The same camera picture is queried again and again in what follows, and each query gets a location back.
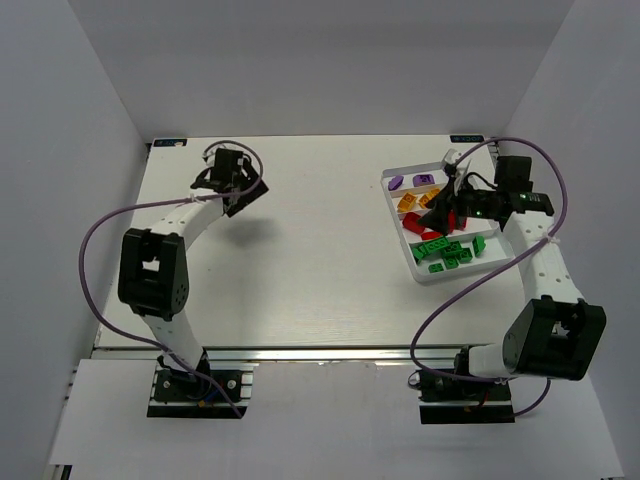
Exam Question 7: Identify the red half-round lego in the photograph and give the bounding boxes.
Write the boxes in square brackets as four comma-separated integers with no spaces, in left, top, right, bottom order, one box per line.
[402,212,425,235]

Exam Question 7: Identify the yellow round lego piece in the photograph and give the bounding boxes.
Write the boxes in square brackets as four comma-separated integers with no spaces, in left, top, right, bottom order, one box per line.
[397,192,418,213]

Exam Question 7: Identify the purple lego plate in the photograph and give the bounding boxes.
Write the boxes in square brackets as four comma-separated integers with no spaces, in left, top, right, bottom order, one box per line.
[412,174,435,187]

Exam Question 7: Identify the green square lego brick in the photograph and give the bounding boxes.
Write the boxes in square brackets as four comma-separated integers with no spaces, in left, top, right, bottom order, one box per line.
[472,235,486,257]

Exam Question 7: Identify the green lego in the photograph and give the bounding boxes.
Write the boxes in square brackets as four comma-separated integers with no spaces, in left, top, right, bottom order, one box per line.
[428,263,444,273]
[443,256,460,270]
[456,248,473,264]

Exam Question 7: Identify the purple curved lego piece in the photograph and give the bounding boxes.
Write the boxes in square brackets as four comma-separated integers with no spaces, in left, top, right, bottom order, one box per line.
[387,175,404,191]

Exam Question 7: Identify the red rectangular lego brick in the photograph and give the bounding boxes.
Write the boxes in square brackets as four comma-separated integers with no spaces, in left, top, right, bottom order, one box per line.
[421,231,442,241]

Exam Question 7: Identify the green thin lego plate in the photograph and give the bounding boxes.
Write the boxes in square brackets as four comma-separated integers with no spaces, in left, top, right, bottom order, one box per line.
[441,241,462,256]

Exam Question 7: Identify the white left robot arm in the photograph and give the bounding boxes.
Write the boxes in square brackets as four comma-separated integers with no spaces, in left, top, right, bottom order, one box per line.
[117,141,268,372]

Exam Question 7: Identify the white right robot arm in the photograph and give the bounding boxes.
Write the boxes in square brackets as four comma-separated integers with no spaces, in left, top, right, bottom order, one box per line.
[420,153,606,383]

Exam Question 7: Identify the white divided sorting tray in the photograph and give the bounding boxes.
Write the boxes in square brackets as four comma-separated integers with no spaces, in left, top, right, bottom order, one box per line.
[381,163,513,284]

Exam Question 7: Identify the blue label sticker left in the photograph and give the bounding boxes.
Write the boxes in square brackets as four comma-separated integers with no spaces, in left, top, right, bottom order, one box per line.
[152,138,187,148]

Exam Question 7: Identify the blue label sticker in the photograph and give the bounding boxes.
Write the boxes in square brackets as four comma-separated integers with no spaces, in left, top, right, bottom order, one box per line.
[152,138,187,148]
[449,134,485,144]

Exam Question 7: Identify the blue label sticker right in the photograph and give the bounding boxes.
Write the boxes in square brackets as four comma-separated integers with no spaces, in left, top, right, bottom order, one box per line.
[449,134,485,144]

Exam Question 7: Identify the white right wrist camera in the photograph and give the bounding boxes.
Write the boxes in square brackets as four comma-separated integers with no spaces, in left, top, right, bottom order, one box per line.
[441,148,470,192]

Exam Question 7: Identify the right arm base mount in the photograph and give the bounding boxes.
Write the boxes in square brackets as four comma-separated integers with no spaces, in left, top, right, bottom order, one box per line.
[407,346,515,425]

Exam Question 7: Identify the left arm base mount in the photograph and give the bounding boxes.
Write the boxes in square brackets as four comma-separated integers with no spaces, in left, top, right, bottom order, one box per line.
[146,355,253,420]

